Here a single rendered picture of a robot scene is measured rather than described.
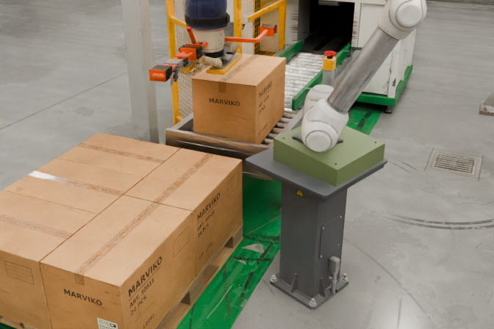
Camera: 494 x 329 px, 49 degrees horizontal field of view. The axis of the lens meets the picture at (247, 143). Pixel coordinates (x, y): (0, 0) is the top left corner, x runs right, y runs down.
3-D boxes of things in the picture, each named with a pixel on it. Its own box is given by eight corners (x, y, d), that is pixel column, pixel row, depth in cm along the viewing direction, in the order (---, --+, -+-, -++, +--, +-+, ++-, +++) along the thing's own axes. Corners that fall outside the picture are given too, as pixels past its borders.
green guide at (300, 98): (346, 53, 511) (347, 43, 507) (357, 53, 507) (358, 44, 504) (291, 110, 378) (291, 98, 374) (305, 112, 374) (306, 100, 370)
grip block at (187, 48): (184, 54, 272) (184, 42, 269) (203, 56, 269) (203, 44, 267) (178, 59, 264) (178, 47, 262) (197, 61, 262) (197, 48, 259)
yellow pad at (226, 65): (225, 55, 307) (225, 47, 305) (242, 56, 304) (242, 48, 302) (205, 73, 277) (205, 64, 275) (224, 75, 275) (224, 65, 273)
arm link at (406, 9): (326, 142, 249) (324, 167, 230) (295, 125, 247) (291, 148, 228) (433, -4, 212) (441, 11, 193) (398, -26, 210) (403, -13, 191)
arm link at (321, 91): (336, 123, 264) (342, 81, 253) (335, 141, 248) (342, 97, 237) (303, 120, 266) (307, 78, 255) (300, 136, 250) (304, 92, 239)
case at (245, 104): (229, 107, 385) (228, 51, 368) (284, 114, 372) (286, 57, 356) (193, 140, 334) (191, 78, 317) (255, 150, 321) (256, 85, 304)
